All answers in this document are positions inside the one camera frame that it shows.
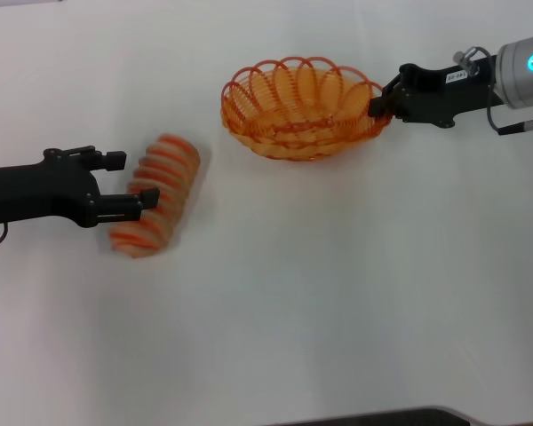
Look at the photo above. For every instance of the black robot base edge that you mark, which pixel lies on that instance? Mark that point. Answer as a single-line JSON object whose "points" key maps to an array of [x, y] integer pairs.
{"points": [[382, 417]]}

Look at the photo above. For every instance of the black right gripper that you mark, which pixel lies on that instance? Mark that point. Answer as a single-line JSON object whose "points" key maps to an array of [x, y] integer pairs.
{"points": [[435, 97]]}

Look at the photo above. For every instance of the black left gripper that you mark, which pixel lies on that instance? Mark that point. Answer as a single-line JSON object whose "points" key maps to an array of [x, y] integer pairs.
{"points": [[31, 193]]}

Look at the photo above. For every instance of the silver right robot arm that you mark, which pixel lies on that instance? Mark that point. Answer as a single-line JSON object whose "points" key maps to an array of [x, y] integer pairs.
{"points": [[524, 80]]}

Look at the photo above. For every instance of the orange striped bread roll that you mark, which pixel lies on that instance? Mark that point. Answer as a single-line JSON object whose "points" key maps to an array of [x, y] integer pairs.
{"points": [[169, 177]]}

